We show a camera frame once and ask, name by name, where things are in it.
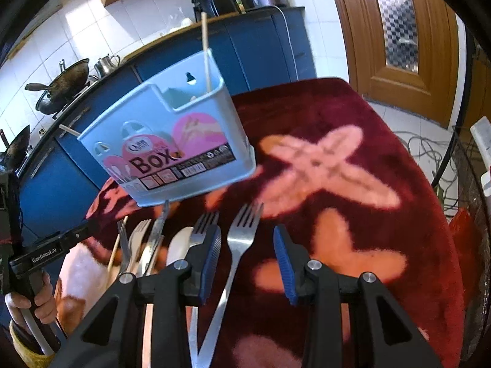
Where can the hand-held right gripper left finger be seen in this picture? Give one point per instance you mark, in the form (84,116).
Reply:
(209,264)

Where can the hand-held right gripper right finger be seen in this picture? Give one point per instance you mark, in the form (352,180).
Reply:
(285,264)

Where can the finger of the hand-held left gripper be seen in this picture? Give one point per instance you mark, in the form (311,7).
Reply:
(82,233)

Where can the white spoon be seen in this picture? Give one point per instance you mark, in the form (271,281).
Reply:
(180,245)

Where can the wooden chopstick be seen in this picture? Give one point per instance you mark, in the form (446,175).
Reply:
(115,245)
(206,53)
(69,130)

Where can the large silver fork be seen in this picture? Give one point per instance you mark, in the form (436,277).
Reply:
(239,245)

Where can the small dark fork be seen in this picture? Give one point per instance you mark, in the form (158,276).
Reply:
(123,241)

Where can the beige fork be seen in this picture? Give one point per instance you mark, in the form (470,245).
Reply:
(138,237)

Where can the silver table knife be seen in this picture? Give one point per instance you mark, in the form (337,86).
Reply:
(155,234)

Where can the light blue plastic utensil box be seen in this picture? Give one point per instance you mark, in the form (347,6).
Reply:
(153,130)

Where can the person's left hand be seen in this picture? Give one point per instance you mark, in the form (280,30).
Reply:
(48,295)

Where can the dark frying pan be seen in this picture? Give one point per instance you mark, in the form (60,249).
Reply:
(15,149)
(50,99)

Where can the red floral blanket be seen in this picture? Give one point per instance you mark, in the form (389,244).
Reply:
(383,153)

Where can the dark wok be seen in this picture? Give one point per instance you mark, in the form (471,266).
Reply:
(71,76)

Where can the metal kettle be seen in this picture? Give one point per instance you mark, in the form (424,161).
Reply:
(105,65)

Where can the red bag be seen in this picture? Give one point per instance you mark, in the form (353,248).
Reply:
(464,241)

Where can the black metal rack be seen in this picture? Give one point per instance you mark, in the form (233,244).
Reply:
(468,184)

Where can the blue kitchen base cabinet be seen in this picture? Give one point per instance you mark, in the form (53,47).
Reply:
(249,53)

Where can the white plastic object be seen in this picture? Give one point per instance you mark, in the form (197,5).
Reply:
(482,149)

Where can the wooden door with glass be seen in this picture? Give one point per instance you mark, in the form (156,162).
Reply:
(364,46)

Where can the black air fryer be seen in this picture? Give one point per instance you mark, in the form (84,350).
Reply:
(211,2)

